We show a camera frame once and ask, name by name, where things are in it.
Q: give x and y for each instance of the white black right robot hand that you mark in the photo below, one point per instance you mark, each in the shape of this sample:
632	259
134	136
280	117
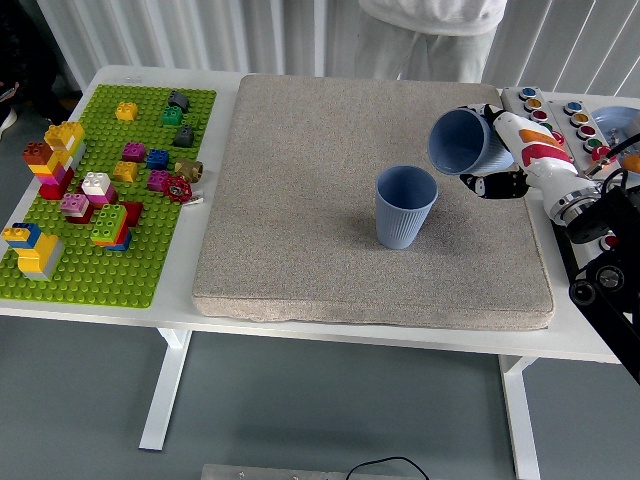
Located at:
540	155

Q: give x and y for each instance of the blue ribbed cup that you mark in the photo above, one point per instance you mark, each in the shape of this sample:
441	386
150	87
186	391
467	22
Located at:
400	225
460	140

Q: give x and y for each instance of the grey five-button control box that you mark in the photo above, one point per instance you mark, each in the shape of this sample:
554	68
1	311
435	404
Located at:
560	111
512	100

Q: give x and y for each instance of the orange round object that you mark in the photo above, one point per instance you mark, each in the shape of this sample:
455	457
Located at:
633	163

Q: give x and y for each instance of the grey-brown cushion mat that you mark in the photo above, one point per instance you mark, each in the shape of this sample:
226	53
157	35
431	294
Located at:
325	200

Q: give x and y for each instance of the white table leg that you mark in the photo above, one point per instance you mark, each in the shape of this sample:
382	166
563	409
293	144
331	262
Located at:
165	390
520	425

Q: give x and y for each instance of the grey sloped toy brick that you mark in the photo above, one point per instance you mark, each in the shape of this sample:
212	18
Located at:
178	101
184	137

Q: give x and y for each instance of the brass valve red handwheel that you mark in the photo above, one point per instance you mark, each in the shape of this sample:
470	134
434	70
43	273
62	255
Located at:
176	189

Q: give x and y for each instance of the green toy brick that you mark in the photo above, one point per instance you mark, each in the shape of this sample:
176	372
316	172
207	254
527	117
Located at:
172	116

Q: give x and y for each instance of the magenta toy brick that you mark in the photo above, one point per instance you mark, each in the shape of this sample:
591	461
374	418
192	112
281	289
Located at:
134	152
158	181

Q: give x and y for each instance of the blue toy brick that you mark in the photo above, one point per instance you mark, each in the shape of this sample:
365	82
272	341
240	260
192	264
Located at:
157	160

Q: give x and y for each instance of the red toy brick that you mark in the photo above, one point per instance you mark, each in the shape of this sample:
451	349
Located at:
134	212

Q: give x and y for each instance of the yellow toy brick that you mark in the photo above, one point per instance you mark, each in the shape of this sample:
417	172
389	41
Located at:
125	172
126	112

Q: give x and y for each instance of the green orange blue brick stack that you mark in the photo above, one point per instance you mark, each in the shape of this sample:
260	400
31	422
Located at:
111	225

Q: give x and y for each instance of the white pink brick stack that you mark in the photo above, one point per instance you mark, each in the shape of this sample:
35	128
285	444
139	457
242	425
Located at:
96	185

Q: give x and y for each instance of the green studded baseplate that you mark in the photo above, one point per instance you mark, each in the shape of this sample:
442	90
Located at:
100	280

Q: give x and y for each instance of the pink red brick stack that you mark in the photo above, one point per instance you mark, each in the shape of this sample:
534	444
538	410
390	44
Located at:
76	206

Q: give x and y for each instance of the yellow white brick tower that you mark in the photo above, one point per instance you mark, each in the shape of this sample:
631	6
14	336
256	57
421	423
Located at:
62	135

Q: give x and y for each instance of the brown yellow red brick tower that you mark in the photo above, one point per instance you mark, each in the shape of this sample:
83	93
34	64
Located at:
40	160

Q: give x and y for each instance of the blue yellow grey brick stack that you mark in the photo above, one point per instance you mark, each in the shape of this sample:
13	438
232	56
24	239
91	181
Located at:
32	252

